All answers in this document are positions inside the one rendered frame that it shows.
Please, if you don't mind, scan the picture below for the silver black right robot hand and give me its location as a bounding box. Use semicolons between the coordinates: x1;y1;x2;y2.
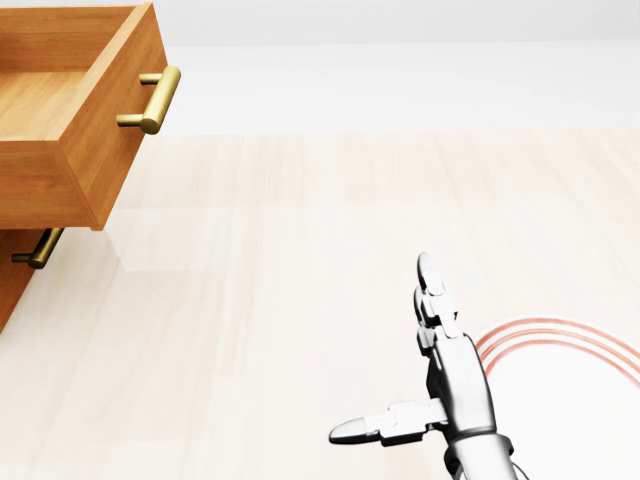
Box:
328;251;498;448

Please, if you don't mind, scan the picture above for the white plate with red rings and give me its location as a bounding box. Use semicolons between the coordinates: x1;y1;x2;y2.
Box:
472;315;640;480

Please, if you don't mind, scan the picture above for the open wooden drawer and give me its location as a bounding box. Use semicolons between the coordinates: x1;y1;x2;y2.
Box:
0;1;169;233

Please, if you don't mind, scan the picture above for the closed wooden drawer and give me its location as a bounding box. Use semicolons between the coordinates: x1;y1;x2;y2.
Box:
0;228;56;334

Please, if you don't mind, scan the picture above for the brass drawer handle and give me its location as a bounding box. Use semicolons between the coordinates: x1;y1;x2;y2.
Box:
10;227;66;271
115;65;183;136

